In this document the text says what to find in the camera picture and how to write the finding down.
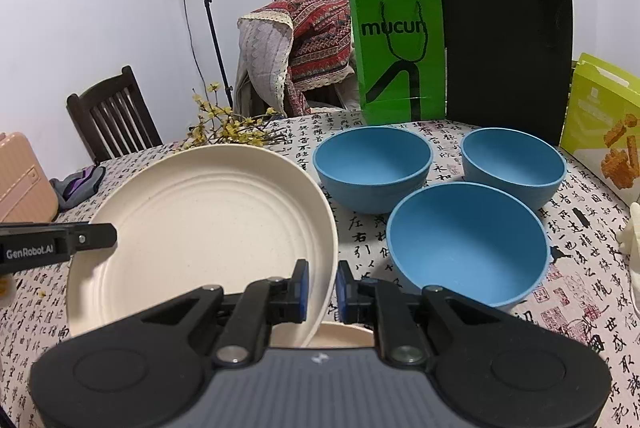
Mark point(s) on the blue bowl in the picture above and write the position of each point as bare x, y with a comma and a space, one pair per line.
372, 167
465, 243
512, 167

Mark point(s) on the purple grey glove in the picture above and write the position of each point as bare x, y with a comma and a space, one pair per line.
75, 188

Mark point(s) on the red patterned blanket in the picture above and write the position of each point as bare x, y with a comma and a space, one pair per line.
320, 47

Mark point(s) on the pink suitcase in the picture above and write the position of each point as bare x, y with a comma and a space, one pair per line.
25, 178

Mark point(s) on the cream plate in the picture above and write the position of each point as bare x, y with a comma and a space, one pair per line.
200, 233
345, 335

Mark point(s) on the dark wooden chair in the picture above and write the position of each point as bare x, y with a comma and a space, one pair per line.
115, 117

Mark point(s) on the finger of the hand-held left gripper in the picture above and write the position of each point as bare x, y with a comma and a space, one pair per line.
92, 237

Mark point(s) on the black paper bag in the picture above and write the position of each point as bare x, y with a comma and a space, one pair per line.
505, 47

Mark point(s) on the grey quilted lace-trimmed cloth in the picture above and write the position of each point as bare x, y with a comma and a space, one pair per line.
262, 57

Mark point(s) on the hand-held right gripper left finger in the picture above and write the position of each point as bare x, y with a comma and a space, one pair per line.
303, 290

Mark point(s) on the yellow-green snack box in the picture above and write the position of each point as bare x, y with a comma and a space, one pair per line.
600, 127

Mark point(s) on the yellow flower branch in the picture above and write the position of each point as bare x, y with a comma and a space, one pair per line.
235, 130

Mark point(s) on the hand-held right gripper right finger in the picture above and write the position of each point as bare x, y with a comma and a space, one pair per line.
344, 292

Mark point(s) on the green paper bag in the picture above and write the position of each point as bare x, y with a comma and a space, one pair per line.
395, 57

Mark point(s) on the white rubber glove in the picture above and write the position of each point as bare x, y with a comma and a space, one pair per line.
631, 238

